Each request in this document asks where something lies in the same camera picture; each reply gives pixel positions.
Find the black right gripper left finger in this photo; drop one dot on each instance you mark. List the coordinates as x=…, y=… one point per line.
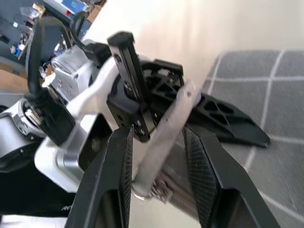
x=95, y=175

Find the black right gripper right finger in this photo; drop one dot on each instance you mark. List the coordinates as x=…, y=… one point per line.
x=213, y=161

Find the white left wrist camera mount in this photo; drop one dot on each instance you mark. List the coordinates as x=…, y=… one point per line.
x=90, y=95

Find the cluttered dark workbench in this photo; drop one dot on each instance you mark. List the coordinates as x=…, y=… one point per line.
x=21, y=28

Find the black robot torso panel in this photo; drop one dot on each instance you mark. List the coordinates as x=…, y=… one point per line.
x=28, y=194

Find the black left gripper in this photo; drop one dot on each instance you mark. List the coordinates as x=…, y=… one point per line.
x=130, y=78

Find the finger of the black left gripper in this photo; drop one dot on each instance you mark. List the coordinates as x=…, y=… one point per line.
x=228, y=123

